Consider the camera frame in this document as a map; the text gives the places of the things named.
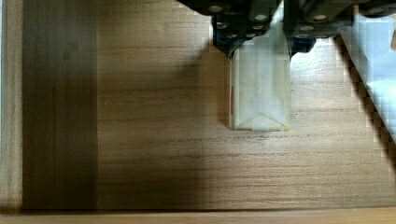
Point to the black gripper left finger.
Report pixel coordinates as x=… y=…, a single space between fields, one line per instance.
x=235 y=21

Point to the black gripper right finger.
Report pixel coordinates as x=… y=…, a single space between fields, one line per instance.
x=307 y=20

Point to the butter stick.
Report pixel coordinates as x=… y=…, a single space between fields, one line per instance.
x=259 y=89

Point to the white box in drawer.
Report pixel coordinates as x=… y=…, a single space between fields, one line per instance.
x=368 y=43

